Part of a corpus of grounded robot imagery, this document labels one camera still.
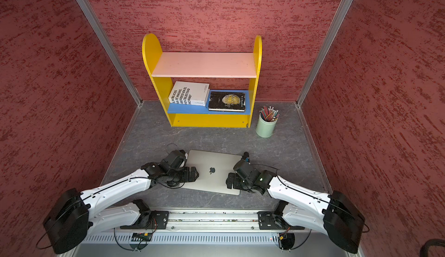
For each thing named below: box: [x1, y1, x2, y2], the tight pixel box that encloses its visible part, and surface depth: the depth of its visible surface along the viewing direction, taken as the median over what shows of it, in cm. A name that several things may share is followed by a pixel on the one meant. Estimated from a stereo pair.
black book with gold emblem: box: [208, 91, 246, 113], surface depth 102 cm
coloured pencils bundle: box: [259, 104, 280, 123], surface depth 98 cm
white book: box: [168, 81, 210, 107], surface depth 102 cm
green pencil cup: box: [255, 112, 279, 139], surface depth 101 cm
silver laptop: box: [182, 149, 243, 196], surface depth 91 cm
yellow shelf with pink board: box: [141, 32, 263, 128], surface depth 87 cm
